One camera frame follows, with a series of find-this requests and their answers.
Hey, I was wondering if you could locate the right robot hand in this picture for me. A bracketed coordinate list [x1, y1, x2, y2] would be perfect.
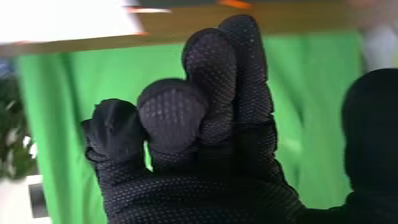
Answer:
[77, 13, 398, 224]

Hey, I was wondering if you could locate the white sheet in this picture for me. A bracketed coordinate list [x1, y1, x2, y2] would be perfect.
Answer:
[0, 0, 145, 45]

